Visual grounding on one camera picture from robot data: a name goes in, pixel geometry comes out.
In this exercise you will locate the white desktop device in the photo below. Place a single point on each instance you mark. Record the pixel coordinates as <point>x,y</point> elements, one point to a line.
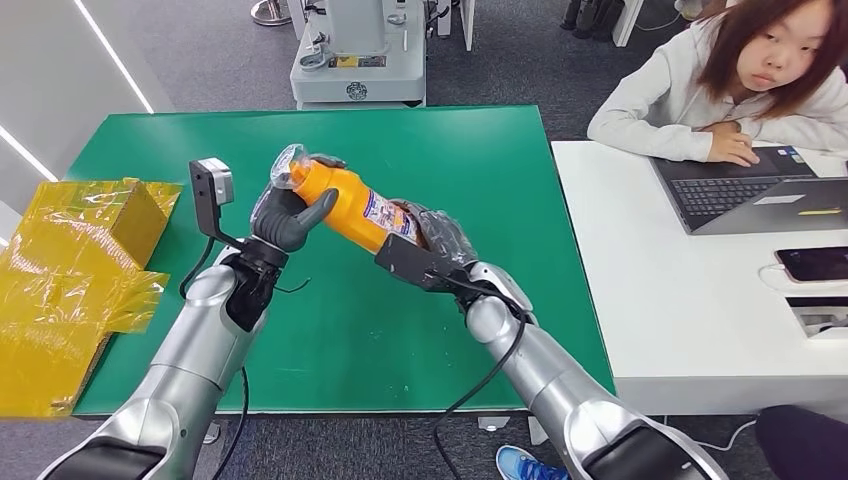
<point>818,316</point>

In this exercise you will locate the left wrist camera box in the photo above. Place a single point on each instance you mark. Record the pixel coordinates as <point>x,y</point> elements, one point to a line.
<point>212,182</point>

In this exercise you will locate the black smartphone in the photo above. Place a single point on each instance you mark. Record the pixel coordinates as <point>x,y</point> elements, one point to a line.
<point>818,264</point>

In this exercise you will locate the grey laptop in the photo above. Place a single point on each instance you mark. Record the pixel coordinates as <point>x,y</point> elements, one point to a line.
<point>722,192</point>

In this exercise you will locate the white furniture leg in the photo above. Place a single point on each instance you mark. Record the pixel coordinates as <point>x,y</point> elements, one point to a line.
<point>627,23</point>

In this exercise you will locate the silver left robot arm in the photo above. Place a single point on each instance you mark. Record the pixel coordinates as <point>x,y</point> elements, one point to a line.
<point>192,344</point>

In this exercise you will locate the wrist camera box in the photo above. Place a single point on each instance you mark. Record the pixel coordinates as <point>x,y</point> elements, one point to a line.
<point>212,182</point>
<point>407,262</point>

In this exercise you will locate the white machine base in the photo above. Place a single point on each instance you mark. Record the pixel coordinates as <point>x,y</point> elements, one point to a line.
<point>361,73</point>

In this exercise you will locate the yellow film-wrapped cardboard box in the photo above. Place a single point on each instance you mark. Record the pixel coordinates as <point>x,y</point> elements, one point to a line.
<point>60,265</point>

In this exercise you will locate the chrome stand base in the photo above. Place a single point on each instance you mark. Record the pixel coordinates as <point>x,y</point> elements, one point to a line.
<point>270,12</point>

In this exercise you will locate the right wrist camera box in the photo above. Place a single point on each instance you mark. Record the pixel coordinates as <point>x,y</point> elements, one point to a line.
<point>407,262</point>

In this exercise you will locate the small white table foot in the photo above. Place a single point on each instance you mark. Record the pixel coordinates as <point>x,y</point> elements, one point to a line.
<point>493,424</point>

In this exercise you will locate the white desk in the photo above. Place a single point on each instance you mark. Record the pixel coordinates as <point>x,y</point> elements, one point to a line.
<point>662,298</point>

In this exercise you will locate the orange detergent bottle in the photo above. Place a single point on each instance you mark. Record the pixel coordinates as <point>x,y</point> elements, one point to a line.
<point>344,205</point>

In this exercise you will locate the green table mat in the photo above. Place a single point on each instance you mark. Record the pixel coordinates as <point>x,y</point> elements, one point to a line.
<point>371,344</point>

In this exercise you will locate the blue shoe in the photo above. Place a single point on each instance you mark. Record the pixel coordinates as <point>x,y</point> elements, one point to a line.
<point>523,466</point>

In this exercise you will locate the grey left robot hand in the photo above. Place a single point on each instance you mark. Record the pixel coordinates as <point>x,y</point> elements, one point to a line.
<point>281,222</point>

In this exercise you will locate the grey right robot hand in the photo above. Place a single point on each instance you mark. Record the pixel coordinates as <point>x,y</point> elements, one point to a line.
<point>444,235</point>

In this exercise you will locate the black shoes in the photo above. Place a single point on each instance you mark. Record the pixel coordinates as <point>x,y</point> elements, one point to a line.
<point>593,20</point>

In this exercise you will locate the person's hand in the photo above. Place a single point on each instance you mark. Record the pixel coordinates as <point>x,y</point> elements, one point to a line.
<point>729,146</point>

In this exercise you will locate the black rounded seat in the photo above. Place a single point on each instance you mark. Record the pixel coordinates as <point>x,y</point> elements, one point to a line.
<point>805,447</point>

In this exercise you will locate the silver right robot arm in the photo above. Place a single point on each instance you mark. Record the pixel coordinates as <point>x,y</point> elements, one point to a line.
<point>550,378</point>

